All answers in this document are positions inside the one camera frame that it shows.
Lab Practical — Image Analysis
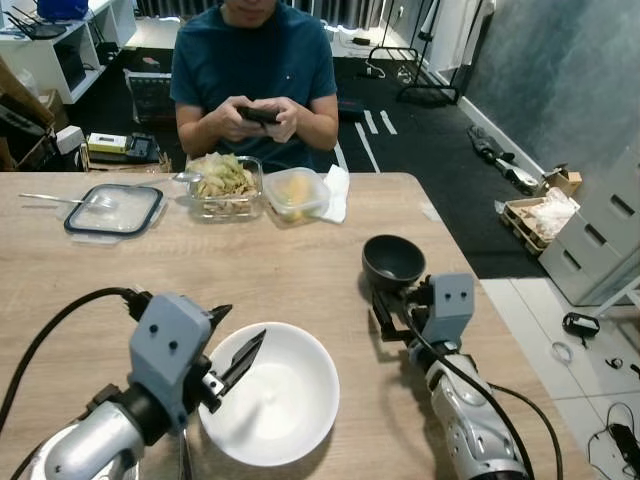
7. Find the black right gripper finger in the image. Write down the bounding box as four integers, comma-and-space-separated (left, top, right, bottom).
370, 288, 401, 337

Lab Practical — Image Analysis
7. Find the dark grey bowl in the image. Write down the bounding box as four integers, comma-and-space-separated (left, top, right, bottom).
361, 234, 427, 294

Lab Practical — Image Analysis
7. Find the white bowl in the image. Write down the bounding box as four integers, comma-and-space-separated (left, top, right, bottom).
198, 322, 341, 468

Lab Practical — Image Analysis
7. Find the white paper napkin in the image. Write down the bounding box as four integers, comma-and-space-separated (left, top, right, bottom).
318, 164, 351, 224

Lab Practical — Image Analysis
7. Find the glass container with food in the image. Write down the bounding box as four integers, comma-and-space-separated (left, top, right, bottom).
186, 152, 265, 221

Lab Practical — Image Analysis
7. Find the clear lid with dark rim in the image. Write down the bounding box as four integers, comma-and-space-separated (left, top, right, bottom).
63, 183, 166, 246

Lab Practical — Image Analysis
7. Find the lidded plastic container yellow food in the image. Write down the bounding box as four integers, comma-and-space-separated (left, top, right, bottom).
262, 167, 331, 223

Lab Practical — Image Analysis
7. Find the small black fob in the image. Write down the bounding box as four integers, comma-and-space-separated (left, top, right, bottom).
562, 312, 601, 339

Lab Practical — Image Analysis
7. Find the wooden tray with white contents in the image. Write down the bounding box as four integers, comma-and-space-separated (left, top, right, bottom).
497, 188, 581, 259

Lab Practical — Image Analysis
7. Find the black handheld tool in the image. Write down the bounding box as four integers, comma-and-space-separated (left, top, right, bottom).
468, 125, 541, 193

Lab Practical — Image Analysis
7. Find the grey drawer cabinet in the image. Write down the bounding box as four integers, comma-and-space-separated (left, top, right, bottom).
538, 140, 640, 306

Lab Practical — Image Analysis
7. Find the small cardboard box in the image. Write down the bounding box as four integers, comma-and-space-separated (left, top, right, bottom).
543, 165, 583, 197

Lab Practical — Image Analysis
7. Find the yellow and white box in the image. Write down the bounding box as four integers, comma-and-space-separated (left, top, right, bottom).
86, 131, 161, 164

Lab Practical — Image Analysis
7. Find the black smartphone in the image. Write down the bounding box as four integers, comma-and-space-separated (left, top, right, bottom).
237, 104, 283, 126

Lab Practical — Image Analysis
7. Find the black metal stand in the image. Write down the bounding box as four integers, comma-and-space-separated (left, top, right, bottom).
365, 0, 496, 108

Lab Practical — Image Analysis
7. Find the black mesh crate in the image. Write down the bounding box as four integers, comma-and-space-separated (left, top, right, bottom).
124, 68, 177, 127

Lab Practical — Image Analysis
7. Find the person in blue t-shirt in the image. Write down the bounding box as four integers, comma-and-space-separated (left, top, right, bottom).
168, 0, 341, 173

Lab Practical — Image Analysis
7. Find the large brown cardboard box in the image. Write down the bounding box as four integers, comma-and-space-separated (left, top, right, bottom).
0, 55, 63, 171

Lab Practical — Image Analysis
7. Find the white shelf unit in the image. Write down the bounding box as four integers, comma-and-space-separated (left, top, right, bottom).
0, 0, 136, 106

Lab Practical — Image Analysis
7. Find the blue bag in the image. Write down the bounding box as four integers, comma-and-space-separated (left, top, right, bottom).
35, 0, 91, 22

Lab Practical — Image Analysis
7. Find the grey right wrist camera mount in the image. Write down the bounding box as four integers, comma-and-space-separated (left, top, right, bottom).
425, 273, 477, 346

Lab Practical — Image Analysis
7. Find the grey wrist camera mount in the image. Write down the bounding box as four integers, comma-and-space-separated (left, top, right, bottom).
128, 292, 216, 406
425, 273, 477, 346

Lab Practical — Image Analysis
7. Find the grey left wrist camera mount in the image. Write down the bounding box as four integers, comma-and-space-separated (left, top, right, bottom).
128, 292, 216, 406

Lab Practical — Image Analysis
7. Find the black adapter with cable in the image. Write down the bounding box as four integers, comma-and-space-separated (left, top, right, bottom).
588, 400, 640, 480

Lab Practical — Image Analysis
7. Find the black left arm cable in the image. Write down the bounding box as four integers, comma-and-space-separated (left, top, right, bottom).
0, 287, 151, 436

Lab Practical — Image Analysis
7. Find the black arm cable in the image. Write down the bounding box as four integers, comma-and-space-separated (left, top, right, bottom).
398, 305, 566, 480
0, 287, 151, 436

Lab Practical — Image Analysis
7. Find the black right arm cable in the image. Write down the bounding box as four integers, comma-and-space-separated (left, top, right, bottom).
398, 305, 566, 480

